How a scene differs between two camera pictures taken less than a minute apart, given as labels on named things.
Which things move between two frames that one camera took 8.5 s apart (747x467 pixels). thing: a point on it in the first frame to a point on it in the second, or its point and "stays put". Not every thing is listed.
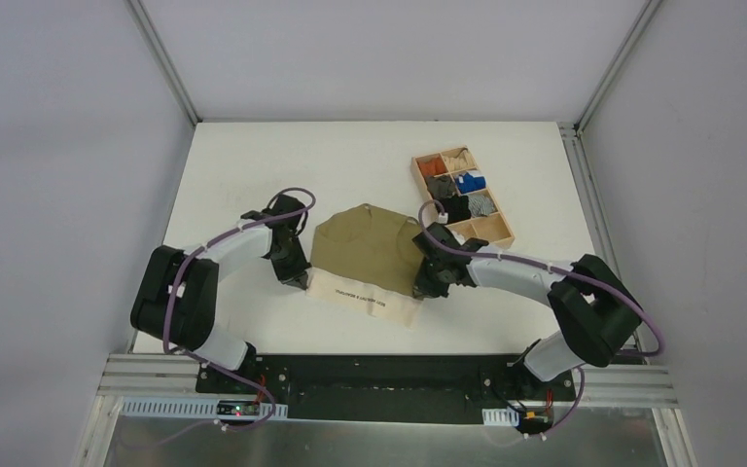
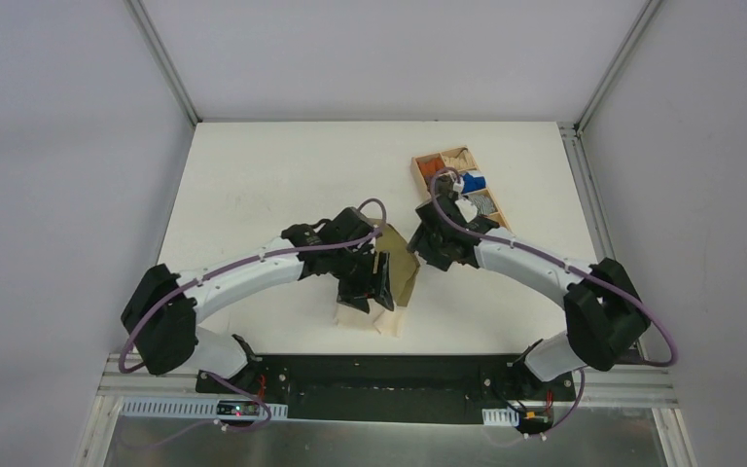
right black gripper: [427, 283] to [430, 215]
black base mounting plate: [384, 388] stays put
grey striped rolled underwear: [480, 205] stays put
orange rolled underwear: [432, 165] stays put
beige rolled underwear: [462, 161] stays put
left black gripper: [292, 270] to [366, 283]
